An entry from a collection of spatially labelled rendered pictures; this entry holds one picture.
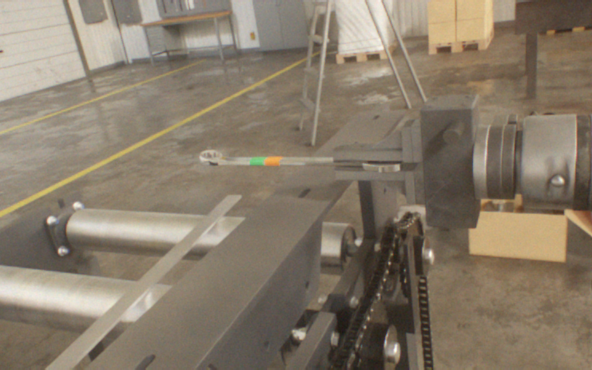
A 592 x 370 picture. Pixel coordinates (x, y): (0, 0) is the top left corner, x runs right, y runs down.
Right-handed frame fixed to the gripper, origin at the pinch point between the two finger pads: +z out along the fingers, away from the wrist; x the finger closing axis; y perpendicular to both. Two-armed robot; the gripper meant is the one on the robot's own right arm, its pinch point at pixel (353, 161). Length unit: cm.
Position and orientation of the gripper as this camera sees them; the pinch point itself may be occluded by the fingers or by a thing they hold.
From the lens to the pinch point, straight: 59.9
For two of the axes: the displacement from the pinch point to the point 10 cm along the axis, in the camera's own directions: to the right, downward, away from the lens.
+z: -9.1, -0.2, 4.2
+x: 1.5, 9.2, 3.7
